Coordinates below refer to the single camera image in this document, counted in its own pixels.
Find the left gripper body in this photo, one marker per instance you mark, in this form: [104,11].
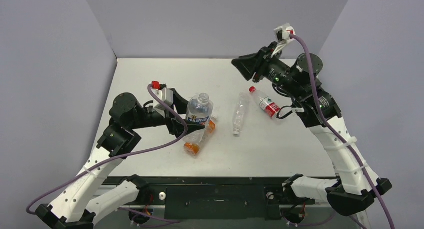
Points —
[153,118]

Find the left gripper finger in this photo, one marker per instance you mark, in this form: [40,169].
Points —
[178,126]
[180,103]

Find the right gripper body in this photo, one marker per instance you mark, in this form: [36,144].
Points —
[259,65]

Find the clear blue-label bottle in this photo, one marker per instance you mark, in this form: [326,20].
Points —
[200,109]

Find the orange tea bottle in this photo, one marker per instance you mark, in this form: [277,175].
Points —
[197,140]

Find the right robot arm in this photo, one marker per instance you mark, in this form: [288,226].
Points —
[299,85]

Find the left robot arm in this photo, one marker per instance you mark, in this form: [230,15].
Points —
[76,207]

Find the red-cap water bottle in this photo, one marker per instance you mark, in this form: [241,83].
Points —
[265,102]

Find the clear crushed bottle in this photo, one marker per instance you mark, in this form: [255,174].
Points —
[240,113]

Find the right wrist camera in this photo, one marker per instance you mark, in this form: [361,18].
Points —
[283,36]

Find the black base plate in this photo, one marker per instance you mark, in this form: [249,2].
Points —
[217,198]

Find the aluminium frame rail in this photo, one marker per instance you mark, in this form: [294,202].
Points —
[362,217]

